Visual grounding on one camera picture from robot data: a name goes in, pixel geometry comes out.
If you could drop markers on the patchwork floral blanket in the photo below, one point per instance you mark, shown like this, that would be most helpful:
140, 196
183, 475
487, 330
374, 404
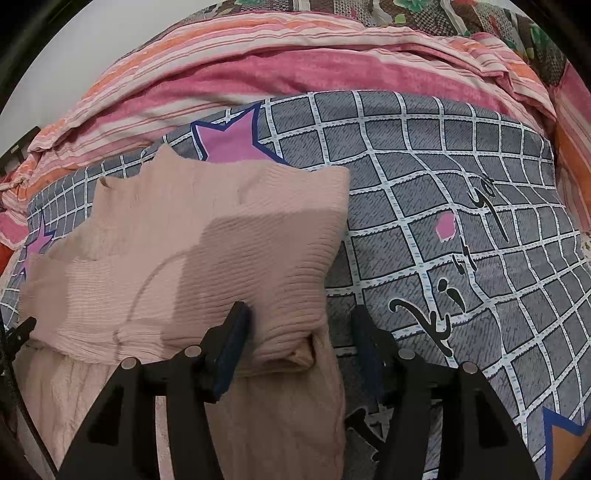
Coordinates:
429, 18

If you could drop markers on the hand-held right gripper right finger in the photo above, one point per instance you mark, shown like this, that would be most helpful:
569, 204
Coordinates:
369, 356

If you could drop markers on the grey checked star-print blanket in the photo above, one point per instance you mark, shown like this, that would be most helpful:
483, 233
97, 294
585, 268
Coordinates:
438, 184

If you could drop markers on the pink knitted sweater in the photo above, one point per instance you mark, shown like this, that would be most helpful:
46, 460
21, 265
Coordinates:
184, 258

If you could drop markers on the dark wooden headboard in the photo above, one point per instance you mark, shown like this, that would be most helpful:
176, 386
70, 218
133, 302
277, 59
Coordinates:
14, 154

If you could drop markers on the pink orange striped quilt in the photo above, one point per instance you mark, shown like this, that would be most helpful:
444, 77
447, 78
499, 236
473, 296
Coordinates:
277, 74

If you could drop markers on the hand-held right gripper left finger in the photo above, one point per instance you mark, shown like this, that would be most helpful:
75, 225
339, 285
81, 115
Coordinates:
233, 351

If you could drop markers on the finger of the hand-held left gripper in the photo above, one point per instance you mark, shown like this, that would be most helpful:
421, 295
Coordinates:
21, 333

